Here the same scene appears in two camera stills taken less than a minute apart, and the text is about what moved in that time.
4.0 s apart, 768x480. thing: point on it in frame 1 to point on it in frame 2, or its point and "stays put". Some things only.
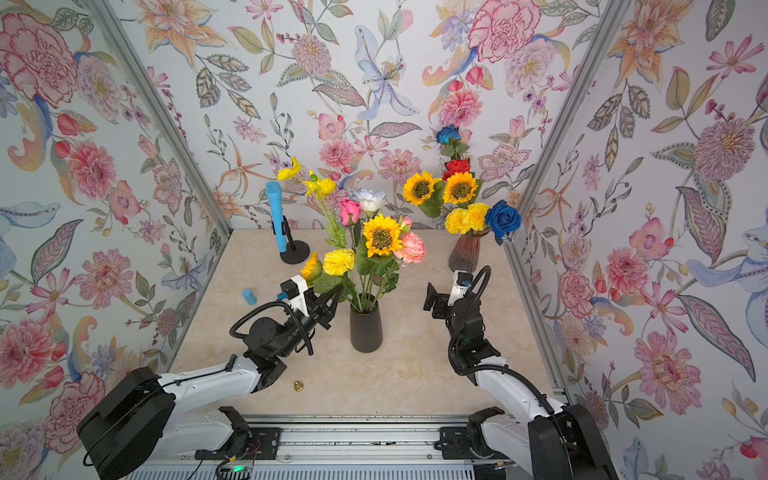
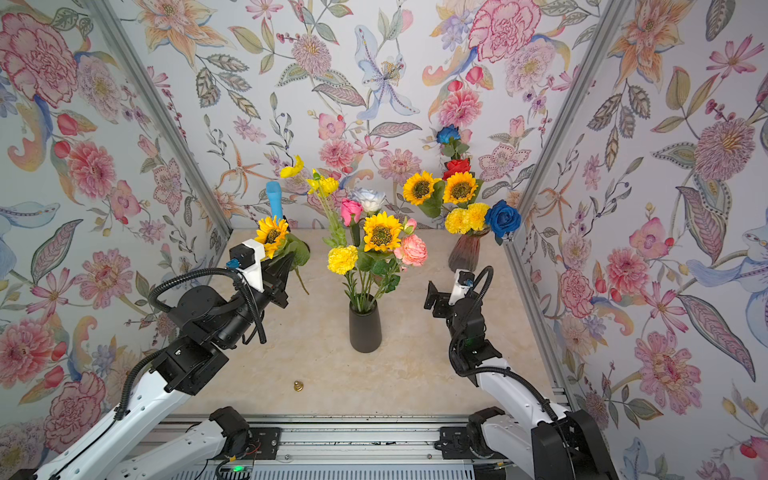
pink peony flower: (413, 248) stays put
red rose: (454, 166) stays put
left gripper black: (316, 308) to (273, 271)
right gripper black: (434, 299) stays put
